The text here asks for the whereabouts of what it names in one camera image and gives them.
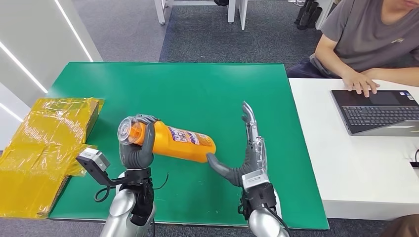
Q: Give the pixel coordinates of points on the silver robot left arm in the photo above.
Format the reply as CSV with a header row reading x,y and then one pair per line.
x,y
121,209

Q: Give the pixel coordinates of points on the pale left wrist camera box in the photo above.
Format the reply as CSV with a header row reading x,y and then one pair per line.
x,y
95,160

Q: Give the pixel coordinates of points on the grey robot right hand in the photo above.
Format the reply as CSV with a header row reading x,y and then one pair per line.
x,y
250,163

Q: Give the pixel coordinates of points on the dark grey laptop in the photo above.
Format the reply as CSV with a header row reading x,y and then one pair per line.
x,y
376,114

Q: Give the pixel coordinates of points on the green table mat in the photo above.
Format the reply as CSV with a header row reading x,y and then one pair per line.
x,y
183,95

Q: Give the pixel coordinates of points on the black boots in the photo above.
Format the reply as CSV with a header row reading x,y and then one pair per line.
x,y
307,16

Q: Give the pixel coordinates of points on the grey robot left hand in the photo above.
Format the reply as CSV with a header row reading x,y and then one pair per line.
x,y
136,158

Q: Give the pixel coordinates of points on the person's head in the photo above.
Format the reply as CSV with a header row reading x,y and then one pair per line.
x,y
404,227

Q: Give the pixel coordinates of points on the yellow wrapped cardboard box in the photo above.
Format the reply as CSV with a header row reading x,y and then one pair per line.
x,y
36,157

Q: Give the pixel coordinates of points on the person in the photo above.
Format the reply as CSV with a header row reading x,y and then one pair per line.
x,y
366,32

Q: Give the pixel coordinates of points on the white desk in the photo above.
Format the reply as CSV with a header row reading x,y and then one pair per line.
x,y
353,170

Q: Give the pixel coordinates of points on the orange plastic bottle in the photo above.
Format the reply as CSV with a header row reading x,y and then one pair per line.
x,y
176,144

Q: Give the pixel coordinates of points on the white table frame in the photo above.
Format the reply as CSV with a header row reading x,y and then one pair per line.
x,y
243,14
230,11

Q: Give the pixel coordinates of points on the person's left forearm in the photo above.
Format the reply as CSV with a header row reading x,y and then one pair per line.
x,y
392,76

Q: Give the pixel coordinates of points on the person's right forearm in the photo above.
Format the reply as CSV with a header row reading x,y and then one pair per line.
x,y
329,55

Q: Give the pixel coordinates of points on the person's right hand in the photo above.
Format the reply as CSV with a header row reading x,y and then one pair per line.
x,y
360,81

